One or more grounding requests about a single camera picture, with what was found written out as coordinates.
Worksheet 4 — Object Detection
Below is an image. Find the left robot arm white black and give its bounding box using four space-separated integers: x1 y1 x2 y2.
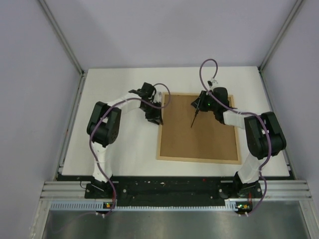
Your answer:
86 82 166 198

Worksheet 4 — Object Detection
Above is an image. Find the pink handled screwdriver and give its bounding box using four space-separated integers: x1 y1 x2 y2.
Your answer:
191 109 199 128

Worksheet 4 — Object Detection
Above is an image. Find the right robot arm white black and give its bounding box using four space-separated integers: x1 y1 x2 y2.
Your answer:
191 87 287 197

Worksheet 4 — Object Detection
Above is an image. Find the left aluminium corner post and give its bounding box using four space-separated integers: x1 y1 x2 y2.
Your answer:
37 0 83 73

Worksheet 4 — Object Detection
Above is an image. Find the aluminium corner post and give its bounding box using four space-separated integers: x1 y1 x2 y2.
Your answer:
37 0 83 73
258 0 306 74

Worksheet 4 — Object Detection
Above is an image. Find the aluminium rail beam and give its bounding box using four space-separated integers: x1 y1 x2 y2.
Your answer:
40 180 312 201

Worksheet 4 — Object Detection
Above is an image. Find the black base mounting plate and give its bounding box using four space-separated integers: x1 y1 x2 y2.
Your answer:
85 176 262 207

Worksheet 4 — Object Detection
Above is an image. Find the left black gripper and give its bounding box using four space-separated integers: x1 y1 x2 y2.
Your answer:
140 100 162 125

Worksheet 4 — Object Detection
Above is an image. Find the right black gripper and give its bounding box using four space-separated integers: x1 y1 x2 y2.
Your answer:
192 91 218 113

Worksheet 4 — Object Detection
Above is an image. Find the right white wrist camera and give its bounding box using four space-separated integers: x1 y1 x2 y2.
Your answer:
207 78 219 90

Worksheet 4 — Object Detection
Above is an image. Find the right aluminium corner post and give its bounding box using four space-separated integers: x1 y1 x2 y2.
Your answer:
258 0 306 74

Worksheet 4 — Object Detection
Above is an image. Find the grey slotted cable duct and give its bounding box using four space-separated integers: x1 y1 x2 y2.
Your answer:
50 201 252 212

